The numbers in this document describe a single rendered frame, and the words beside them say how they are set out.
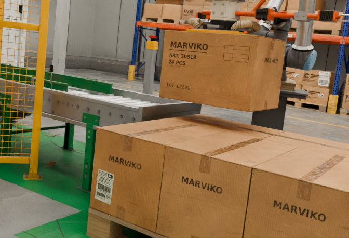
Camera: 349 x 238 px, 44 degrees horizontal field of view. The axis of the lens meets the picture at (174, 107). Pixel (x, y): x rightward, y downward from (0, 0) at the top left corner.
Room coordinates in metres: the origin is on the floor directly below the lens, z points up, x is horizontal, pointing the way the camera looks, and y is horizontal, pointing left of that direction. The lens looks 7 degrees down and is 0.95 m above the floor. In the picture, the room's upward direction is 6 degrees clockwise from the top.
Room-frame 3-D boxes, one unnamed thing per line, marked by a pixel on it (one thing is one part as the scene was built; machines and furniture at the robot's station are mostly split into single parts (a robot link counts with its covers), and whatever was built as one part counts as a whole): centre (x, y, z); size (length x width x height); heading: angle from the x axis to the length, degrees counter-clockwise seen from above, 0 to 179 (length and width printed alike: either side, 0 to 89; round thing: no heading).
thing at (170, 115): (2.74, 0.01, 0.47); 0.70 x 0.03 x 0.15; 148
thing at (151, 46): (3.47, 0.23, 0.50); 0.07 x 0.07 x 1.00; 58
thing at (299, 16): (2.34, -0.62, 1.20); 0.07 x 0.07 x 0.04; 56
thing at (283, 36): (2.74, -0.59, 1.09); 0.12 x 0.09 x 0.12; 58
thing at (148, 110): (2.74, 0.01, 0.58); 0.70 x 0.03 x 0.06; 148
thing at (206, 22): (2.60, -0.24, 1.13); 0.34 x 0.25 x 0.06; 56
